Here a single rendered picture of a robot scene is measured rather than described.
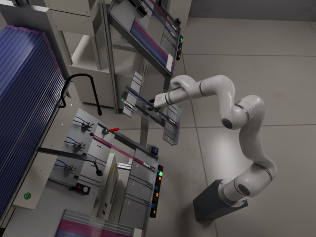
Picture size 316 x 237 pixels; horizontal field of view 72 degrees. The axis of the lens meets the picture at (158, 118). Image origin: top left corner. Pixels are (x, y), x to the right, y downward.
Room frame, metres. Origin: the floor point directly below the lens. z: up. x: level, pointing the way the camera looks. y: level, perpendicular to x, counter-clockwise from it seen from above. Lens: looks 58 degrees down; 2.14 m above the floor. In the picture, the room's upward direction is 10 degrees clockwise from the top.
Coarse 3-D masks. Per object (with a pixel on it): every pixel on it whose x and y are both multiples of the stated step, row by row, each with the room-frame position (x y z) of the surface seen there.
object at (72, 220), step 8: (64, 216) 0.09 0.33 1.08; (72, 216) 0.09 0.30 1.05; (80, 216) 0.10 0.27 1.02; (88, 216) 0.11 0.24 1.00; (64, 224) 0.06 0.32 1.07; (72, 224) 0.06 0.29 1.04; (80, 224) 0.07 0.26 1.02; (88, 224) 0.08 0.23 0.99; (96, 224) 0.08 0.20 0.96; (104, 224) 0.09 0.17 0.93; (112, 224) 0.10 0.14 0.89; (120, 224) 0.11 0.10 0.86; (64, 232) 0.03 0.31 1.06; (72, 232) 0.03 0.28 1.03; (80, 232) 0.04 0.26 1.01; (88, 232) 0.05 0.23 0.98; (96, 232) 0.05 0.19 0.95; (104, 232) 0.06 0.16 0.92; (112, 232) 0.07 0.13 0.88; (120, 232) 0.08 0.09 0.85; (128, 232) 0.08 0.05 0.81; (136, 232) 0.09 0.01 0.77
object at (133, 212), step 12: (144, 156) 0.53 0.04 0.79; (132, 168) 0.42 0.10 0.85; (144, 168) 0.46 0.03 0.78; (132, 180) 0.36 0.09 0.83; (144, 180) 0.39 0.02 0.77; (132, 192) 0.29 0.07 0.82; (144, 192) 0.32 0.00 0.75; (132, 204) 0.23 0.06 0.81; (144, 204) 0.25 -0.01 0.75; (120, 216) 0.15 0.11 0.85; (132, 216) 0.17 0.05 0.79; (144, 216) 0.19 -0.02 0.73
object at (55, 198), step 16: (96, 128) 0.54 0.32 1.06; (96, 144) 0.45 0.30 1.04; (96, 160) 0.37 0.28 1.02; (80, 176) 0.27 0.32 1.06; (96, 176) 0.30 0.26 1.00; (48, 192) 0.16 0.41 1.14; (64, 192) 0.18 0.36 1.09; (96, 192) 0.22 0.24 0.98; (16, 208) 0.07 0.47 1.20; (48, 208) 0.10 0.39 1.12; (64, 208) 0.12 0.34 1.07; (80, 208) 0.13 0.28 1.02; (16, 224) 0.02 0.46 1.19; (32, 224) 0.03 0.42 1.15; (48, 224) 0.04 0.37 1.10
